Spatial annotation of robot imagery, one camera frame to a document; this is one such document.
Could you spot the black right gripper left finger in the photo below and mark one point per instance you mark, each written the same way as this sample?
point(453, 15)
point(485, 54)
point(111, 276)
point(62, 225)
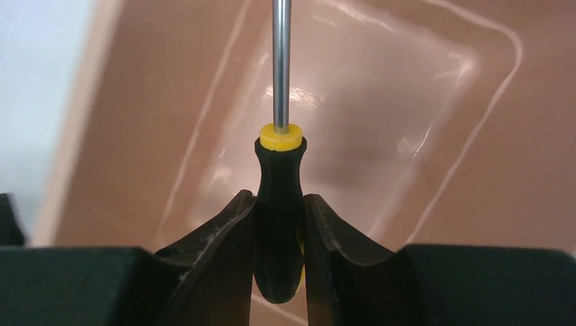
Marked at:
point(215, 269)

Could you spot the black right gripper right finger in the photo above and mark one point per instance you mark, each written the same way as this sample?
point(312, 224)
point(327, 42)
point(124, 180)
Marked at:
point(350, 279)

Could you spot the black yellow screwdriver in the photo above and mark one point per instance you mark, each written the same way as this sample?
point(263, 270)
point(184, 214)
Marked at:
point(279, 206)

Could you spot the pink plastic bin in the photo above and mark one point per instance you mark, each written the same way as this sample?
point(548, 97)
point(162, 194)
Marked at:
point(426, 121)

